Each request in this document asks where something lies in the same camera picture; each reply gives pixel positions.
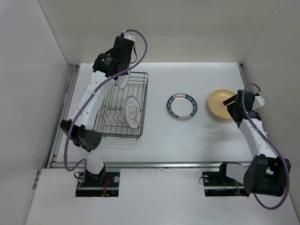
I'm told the yellow plate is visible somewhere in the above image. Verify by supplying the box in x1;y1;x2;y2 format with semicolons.
209;111;233;123
207;89;235;120

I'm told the grey patterned plate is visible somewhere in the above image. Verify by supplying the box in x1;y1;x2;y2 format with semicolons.
117;71;130;90

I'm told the white plate green rim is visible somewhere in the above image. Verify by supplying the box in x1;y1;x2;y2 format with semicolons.
166;93;198;120

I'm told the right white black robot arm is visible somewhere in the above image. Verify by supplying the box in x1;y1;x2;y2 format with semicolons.
217;90;291;197

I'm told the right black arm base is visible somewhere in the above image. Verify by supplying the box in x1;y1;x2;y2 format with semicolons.
199;161;250;197

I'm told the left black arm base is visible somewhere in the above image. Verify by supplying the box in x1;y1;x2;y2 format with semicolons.
74;171;120;197

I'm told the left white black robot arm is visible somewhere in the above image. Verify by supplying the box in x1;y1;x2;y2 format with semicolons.
60;33;135;186

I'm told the white plate black outline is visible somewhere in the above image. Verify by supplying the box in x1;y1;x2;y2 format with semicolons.
125;96;142;129

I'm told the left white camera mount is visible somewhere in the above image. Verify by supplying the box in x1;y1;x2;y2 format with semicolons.
120;30;135;42

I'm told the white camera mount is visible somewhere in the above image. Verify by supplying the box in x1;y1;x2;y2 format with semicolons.
120;30;135;42
252;95;265;110

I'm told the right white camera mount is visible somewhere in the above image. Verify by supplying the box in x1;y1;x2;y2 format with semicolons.
252;95;265;110

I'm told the black wire dish rack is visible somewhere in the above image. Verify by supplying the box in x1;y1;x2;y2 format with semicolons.
94;72;149;139

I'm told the metal rail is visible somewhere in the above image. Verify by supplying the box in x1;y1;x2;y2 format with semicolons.
48;160;254;169

